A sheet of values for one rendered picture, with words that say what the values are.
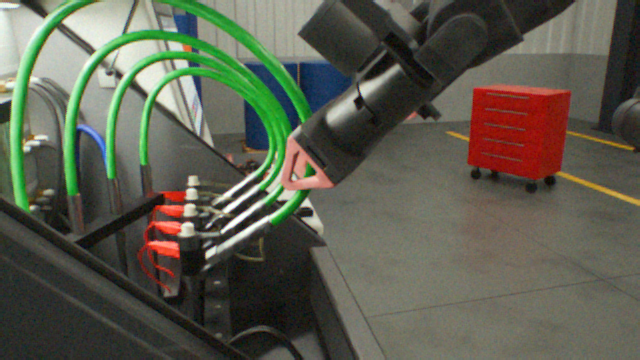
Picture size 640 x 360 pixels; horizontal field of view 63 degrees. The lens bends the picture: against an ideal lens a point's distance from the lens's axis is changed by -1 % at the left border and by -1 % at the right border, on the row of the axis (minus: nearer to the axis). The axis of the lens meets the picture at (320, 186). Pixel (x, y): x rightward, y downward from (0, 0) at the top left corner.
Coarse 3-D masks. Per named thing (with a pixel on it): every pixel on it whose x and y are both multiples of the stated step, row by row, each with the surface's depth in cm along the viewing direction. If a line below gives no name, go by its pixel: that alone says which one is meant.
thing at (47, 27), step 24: (72, 0) 56; (96, 0) 56; (168, 0) 54; (192, 0) 54; (48, 24) 57; (216, 24) 54; (264, 48) 54; (24, 72) 59; (24, 96) 61; (24, 168) 64; (312, 168) 56; (24, 192) 65; (288, 216) 58
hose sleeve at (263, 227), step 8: (256, 224) 59; (264, 224) 59; (272, 224) 59; (240, 232) 60; (248, 232) 60; (256, 232) 59; (264, 232) 59; (232, 240) 60; (240, 240) 60; (248, 240) 60; (256, 240) 60; (224, 248) 61; (232, 248) 60; (240, 248) 60; (224, 256) 61
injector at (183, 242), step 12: (180, 240) 70; (192, 240) 70; (180, 252) 71; (192, 252) 70; (180, 264) 71; (192, 264) 71; (192, 276) 71; (204, 276) 72; (192, 288) 72; (192, 300) 73; (192, 312) 73
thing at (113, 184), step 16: (144, 64) 78; (208, 64) 80; (224, 64) 81; (128, 80) 78; (240, 80) 81; (256, 96) 82; (112, 112) 79; (272, 112) 84; (112, 128) 80; (112, 144) 80; (112, 160) 81; (112, 176) 82; (272, 176) 87; (112, 192) 82; (256, 192) 87; (112, 208) 83; (224, 208) 87; (240, 208) 87
